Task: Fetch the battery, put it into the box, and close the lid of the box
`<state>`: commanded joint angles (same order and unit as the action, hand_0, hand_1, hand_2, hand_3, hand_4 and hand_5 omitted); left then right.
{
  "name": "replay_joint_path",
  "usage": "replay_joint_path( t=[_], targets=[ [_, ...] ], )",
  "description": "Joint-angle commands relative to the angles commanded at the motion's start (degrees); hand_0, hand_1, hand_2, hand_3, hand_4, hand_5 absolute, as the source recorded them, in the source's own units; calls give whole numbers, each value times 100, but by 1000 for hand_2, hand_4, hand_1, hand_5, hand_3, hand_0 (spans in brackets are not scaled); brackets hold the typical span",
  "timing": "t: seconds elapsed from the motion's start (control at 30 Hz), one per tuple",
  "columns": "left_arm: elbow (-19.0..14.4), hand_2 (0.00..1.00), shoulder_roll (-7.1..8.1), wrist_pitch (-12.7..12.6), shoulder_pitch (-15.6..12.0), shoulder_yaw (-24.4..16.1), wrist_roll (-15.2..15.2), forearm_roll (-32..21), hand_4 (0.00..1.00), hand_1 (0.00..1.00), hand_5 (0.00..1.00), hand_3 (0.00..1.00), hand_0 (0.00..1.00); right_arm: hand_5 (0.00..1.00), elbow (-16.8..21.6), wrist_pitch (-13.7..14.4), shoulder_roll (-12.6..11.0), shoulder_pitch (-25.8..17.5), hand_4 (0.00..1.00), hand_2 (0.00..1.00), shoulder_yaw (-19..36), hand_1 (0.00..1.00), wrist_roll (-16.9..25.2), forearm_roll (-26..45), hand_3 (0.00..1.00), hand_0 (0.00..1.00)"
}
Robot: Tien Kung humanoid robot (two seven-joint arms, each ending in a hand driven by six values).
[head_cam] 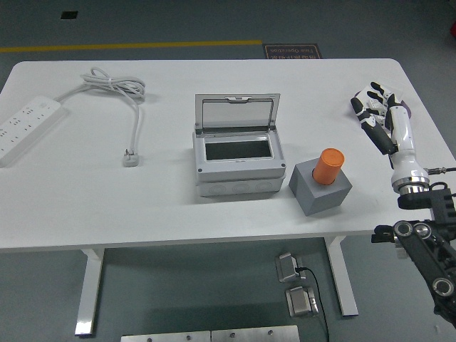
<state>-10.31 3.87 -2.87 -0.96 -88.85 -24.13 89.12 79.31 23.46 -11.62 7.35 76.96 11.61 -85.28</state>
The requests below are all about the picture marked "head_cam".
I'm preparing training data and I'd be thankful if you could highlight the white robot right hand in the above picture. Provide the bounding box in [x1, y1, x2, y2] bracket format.
[350, 81, 428, 187]

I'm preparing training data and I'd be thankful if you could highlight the orange cylindrical battery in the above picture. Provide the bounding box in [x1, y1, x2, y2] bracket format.
[312, 147, 346, 186]

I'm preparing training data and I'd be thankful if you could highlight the transparent hinged box lid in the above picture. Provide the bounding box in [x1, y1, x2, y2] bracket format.
[195, 93, 281, 135]

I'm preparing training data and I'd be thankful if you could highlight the grey block battery holder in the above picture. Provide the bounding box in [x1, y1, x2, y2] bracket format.
[288, 160, 353, 217]

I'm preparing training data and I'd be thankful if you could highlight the dark floor sign sticker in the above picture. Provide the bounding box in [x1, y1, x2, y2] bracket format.
[262, 43, 324, 61]

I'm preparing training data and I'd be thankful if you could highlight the white table leg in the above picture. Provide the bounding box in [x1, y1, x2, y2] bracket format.
[326, 237, 359, 317]
[74, 248, 105, 338]

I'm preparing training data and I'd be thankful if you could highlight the metal foot pedal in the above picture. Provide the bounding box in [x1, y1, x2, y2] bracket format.
[274, 252, 307, 284]
[284, 286, 320, 319]

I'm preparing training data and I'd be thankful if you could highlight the white power strip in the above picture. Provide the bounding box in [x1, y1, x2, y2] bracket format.
[0, 95, 68, 168]

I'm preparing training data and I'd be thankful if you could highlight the grey plastic enclosure box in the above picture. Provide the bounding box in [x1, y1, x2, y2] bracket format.
[192, 128, 288, 199]

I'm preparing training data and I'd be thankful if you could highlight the black pedal cable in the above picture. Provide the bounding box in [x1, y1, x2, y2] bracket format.
[295, 266, 331, 342]

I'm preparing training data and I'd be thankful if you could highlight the metal base plate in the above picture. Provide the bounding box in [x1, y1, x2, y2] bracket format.
[120, 331, 212, 342]
[210, 325, 300, 342]

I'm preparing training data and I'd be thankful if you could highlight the white power cable with plug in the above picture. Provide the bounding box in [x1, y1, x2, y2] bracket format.
[53, 67, 147, 168]

